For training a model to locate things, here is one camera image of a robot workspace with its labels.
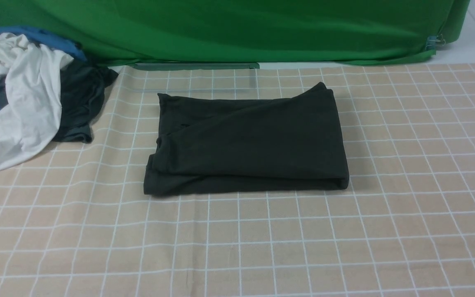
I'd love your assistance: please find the dark gray long-sleeve shirt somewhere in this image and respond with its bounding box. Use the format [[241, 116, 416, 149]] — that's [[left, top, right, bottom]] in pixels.
[[143, 82, 350, 197]]

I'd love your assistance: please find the white crumpled shirt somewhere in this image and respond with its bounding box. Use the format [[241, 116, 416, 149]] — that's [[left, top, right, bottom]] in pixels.
[[0, 33, 73, 171]]

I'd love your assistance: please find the green backdrop cloth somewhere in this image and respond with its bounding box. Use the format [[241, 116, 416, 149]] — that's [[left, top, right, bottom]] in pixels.
[[0, 0, 469, 66]]

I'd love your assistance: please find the dark gray crumpled garment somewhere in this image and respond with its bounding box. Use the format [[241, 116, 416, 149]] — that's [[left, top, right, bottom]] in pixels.
[[0, 60, 118, 144]]

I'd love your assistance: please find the beige checkered tablecloth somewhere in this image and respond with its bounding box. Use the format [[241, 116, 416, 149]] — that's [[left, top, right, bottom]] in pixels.
[[0, 64, 475, 297]]

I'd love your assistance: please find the binder clip on backdrop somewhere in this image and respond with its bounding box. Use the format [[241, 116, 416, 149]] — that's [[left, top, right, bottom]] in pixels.
[[425, 34, 447, 51]]

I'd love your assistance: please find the blue crumpled garment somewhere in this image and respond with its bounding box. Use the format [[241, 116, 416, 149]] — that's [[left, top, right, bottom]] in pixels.
[[0, 26, 87, 123]]

